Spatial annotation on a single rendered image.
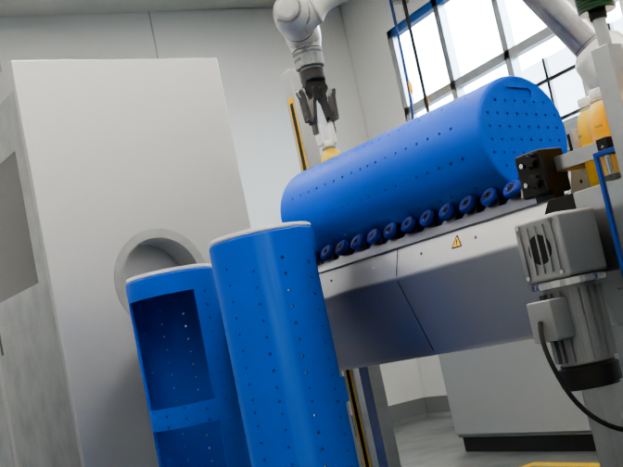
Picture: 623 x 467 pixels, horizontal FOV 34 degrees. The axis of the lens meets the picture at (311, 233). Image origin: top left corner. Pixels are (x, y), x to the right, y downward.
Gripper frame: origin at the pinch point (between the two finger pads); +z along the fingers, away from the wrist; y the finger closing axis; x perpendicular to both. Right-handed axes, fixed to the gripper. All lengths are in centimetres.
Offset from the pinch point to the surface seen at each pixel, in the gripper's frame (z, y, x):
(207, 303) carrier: 40, 27, -42
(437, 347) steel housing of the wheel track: 67, 8, 38
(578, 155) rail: 36, 21, 108
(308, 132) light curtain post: -15, -32, -53
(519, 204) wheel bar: 40, 12, 81
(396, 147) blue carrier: 17, 13, 46
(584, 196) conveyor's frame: 45, 23, 108
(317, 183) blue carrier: 16.3, 13.3, 9.6
